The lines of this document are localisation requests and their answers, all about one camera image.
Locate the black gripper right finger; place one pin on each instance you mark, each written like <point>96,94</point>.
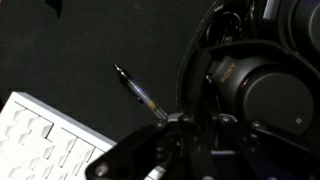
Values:
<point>272,153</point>

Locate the black pen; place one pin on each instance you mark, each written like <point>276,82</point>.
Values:
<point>132,86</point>

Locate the white keyboard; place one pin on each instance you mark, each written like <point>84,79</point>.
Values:
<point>37,142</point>

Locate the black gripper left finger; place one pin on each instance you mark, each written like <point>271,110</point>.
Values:
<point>177,146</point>

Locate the black over-ear headphones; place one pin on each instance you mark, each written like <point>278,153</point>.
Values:
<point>266,70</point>

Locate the black desk mat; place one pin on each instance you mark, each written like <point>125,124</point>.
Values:
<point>67,59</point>

